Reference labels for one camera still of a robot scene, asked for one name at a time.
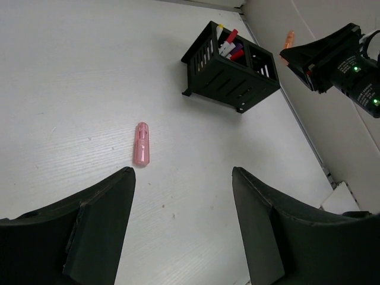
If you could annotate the orange highlighter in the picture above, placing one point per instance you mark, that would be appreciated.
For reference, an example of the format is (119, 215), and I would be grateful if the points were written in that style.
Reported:
(288, 44)

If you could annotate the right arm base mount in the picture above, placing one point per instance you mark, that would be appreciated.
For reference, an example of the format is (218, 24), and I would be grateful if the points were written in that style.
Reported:
(340, 201)

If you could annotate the aluminium rail right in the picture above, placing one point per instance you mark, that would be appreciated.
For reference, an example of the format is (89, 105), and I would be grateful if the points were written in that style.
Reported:
(327, 173)

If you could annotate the blue capped marker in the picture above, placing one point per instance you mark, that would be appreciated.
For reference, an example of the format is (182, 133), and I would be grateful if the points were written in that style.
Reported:
(226, 48)

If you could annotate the red capped marker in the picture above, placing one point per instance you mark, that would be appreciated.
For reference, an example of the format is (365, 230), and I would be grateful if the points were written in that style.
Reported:
(236, 55)

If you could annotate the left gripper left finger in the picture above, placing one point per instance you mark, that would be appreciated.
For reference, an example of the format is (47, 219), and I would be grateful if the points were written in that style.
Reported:
(77, 240)

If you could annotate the pink highlighter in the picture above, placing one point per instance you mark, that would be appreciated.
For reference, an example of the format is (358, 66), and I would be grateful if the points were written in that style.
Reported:
(141, 155)

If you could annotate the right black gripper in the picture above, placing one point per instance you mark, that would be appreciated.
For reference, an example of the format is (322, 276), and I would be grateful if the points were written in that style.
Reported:
(340, 60)

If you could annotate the long red marker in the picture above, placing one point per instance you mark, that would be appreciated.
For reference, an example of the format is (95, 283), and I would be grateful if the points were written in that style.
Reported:
(231, 37)

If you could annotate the yellow capped marker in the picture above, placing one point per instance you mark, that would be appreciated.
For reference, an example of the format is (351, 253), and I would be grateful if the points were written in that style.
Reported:
(219, 30)

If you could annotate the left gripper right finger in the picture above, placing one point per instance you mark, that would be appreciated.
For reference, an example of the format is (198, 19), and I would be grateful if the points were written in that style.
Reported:
(289, 242)

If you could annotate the purple capped marker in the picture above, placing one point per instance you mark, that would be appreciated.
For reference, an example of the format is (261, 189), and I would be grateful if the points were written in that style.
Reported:
(237, 48)

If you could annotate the black slatted pen holder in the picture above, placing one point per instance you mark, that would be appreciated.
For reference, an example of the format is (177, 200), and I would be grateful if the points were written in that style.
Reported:
(241, 84)

